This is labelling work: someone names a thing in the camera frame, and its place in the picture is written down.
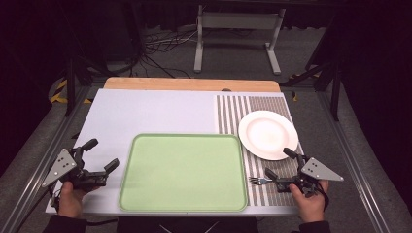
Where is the striped placemat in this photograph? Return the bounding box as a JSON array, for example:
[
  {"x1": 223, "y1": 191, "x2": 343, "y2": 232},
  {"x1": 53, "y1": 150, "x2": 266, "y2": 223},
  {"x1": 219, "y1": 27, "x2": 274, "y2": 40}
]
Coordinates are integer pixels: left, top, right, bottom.
[{"x1": 216, "y1": 94, "x2": 306, "y2": 208}]

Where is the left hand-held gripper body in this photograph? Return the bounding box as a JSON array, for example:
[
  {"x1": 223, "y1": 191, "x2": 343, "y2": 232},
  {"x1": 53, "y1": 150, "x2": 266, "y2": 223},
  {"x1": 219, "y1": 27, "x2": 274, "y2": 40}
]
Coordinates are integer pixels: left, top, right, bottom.
[{"x1": 41, "y1": 147, "x2": 108, "y2": 192}]

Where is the bundle of floor cables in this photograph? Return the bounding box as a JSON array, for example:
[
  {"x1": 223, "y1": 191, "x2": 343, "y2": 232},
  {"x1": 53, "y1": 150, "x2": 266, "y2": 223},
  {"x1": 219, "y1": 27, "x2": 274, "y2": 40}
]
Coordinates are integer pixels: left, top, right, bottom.
[{"x1": 138, "y1": 26, "x2": 199, "y2": 80}]

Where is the aluminium frame rail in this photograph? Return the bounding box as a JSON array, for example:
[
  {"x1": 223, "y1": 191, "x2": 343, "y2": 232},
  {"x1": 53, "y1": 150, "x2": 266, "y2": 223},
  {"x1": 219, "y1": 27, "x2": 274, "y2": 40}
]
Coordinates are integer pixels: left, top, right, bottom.
[
  {"x1": 0, "y1": 84, "x2": 93, "y2": 233},
  {"x1": 315, "y1": 90, "x2": 395, "y2": 233}
]

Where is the grey metal stand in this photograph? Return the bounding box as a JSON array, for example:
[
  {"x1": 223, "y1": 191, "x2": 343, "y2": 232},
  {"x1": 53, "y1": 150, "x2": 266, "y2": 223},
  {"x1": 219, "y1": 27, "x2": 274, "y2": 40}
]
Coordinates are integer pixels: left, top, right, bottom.
[{"x1": 192, "y1": 4, "x2": 287, "y2": 77}]

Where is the person's left hand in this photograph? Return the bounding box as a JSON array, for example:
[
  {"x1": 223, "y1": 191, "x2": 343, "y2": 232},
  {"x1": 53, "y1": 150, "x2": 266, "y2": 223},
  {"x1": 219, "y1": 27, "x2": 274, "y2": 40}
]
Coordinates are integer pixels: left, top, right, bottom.
[{"x1": 57, "y1": 180, "x2": 100, "y2": 219}]

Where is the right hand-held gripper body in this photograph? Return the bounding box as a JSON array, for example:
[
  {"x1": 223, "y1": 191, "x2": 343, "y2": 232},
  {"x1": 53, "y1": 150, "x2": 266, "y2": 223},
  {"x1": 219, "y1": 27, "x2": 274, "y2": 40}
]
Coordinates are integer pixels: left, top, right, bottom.
[{"x1": 275, "y1": 154, "x2": 345, "y2": 199}]

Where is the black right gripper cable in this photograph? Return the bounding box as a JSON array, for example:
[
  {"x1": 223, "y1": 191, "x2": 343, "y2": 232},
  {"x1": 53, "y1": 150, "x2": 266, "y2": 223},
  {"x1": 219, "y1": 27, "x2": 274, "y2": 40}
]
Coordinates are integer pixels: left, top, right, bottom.
[{"x1": 316, "y1": 180, "x2": 331, "y2": 212}]

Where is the silver fork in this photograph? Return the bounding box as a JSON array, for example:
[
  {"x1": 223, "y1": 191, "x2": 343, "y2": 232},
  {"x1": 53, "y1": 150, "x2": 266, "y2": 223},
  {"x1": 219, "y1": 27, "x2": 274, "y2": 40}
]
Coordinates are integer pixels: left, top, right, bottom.
[{"x1": 248, "y1": 176, "x2": 274, "y2": 186}]

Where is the yellow black hazard tape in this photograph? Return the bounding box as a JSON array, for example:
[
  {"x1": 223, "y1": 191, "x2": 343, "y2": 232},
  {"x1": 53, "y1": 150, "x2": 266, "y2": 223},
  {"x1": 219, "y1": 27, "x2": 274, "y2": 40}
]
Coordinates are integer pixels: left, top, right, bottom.
[
  {"x1": 289, "y1": 72, "x2": 323, "y2": 103},
  {"x1": 48, "y1": 79, "x2": 93, "y2": 106}
]

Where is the white round plate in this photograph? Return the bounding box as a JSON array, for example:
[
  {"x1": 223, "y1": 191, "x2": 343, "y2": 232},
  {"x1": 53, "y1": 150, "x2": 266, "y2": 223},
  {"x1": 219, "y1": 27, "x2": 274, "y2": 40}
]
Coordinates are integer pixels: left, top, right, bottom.
[{"x1": 237, "y1": 110, "x2": 299, "y2": 161}]

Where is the person's right hand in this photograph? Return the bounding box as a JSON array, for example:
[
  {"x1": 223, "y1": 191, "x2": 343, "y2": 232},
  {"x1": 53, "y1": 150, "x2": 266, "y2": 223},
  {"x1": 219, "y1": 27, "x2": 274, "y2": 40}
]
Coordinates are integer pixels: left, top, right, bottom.
[{"x1": 289, "y1": 179, "x2": 330, "y2": 224}]

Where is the light green tray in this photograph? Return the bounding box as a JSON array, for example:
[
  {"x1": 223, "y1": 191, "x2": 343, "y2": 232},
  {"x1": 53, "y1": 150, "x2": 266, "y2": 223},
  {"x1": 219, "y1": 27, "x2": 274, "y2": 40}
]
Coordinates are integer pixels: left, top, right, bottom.
[{"x1": 118, "y1": 133, "x2": 250, "y2": 214}]

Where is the black tripod stand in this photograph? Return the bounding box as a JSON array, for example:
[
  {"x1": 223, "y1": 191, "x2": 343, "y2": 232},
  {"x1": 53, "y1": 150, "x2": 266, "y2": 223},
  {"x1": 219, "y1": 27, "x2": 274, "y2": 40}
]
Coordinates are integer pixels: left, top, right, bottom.
[
  {"x1": 279, "y1": 60, "x2": 342, "y2": 122},
  {"x1": 62, "y1": 57, "x2": 110, "y2": 118}
]

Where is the white table cover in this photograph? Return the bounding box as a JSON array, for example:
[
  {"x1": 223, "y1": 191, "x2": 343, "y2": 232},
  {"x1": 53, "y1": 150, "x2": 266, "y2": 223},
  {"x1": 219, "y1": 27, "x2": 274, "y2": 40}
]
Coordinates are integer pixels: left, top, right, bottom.
[{"x1": 45, "y1": 88, "x2": 306, "y2": 217}]

